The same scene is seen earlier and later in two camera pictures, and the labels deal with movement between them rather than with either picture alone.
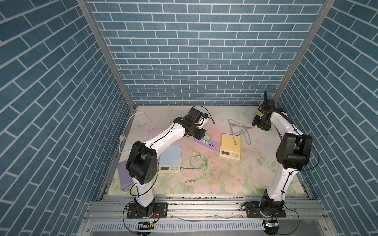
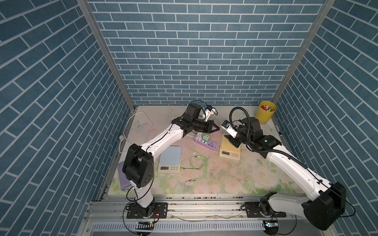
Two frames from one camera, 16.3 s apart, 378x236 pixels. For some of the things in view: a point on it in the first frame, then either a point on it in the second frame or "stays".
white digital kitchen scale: [170, 161] stays
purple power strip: [210, 145] stays
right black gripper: [254, 122] → [231, 138]
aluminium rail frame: [207, 215] stays
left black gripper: [200, 135] → [207, 127]
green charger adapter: [206, 137] stays
